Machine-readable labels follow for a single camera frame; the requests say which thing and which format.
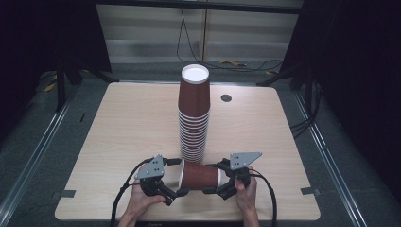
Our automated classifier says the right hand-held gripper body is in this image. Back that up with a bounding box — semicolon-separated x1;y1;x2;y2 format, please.
219;151;264;201

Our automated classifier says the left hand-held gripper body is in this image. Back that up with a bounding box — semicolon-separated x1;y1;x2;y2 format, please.
133;153;168;199

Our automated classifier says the brown ribbed paper cup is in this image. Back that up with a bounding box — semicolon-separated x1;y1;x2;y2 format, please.
178;159;223;191

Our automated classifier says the stack of brown cups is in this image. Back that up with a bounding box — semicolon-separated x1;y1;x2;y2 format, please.
177;63;212;165

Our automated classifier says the person's left hand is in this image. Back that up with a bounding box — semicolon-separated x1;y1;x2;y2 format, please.
125;180;166;219

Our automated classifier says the person's right hand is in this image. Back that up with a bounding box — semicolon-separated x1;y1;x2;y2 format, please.
234;176;258;215

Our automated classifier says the black metal stand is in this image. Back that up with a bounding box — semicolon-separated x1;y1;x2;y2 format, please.
54;58;119;114
255;64;315;108

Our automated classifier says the thin vertical pole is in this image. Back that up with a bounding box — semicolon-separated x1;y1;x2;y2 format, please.
201;9;209;61

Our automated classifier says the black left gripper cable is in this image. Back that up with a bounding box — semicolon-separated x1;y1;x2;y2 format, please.
110;157;156;227

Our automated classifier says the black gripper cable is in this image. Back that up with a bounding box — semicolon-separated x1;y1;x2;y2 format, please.
248;168;279;227
110;157;156;227

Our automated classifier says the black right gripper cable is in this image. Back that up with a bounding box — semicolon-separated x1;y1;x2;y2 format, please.
248;168;279;227

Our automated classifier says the black cable bundle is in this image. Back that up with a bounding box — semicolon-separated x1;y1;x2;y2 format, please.
289;79;323;139

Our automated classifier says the metal floor rail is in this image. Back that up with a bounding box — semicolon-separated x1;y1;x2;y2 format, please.
292;90;369;227
0;89;80;221

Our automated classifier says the black floor cable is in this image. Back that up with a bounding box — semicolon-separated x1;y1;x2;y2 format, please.
208;59;284;73

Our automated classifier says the hanging black cable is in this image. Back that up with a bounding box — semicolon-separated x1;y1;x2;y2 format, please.
176;8;202;63

